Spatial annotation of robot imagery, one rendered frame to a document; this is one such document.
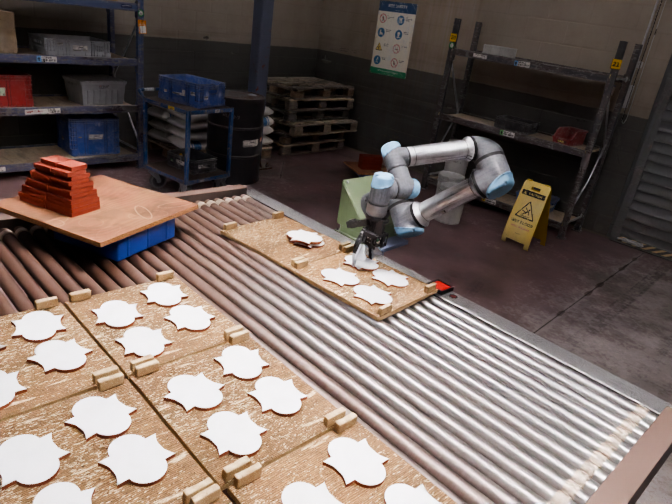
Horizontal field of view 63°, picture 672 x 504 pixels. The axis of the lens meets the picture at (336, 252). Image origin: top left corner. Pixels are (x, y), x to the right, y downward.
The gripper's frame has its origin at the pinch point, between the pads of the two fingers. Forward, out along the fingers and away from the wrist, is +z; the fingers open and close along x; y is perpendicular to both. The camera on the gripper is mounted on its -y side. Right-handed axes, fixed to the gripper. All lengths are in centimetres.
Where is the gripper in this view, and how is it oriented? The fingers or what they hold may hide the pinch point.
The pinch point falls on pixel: (361, 261)
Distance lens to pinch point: 210.2
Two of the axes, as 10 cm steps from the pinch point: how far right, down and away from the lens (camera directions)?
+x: 6.7, -2.1, 7.1
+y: 7.2, 4.0, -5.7
